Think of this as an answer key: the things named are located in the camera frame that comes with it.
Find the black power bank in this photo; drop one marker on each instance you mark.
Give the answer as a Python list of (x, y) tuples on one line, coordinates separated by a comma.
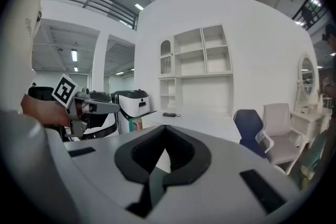
[(170, 114)]

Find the white desk with hutch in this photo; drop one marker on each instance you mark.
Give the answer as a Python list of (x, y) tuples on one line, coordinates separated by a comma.
[(199, 78)]

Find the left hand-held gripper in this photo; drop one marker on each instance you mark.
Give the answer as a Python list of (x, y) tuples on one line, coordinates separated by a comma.
[(76, 102)]

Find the brown cardboard sheet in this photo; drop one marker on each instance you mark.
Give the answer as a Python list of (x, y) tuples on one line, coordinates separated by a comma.
[(137, 124)]

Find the black balcony railing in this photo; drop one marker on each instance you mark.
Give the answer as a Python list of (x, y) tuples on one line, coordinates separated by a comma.
[(105, 4), (309, 10)]

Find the grey and white office chair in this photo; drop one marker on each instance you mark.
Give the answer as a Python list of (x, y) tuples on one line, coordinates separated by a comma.
[(281, 131)]

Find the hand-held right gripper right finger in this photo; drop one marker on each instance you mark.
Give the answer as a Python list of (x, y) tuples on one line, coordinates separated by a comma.
[(194, 162)]

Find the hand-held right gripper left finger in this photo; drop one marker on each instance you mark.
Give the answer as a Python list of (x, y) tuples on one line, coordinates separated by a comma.
[(131, 162)]

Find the blue chair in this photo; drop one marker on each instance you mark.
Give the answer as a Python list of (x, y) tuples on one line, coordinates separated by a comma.
[(249, 128)]

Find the person's cream shirt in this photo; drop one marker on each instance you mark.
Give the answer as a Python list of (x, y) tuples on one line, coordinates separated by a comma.
[(15, 47)]

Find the white and black robot machine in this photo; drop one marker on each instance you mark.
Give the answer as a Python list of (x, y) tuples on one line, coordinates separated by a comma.
[(132, 107), (40, 93)]

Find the white dressing table with mirror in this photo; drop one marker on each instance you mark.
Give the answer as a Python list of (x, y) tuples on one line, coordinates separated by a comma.
[(309, 112)]

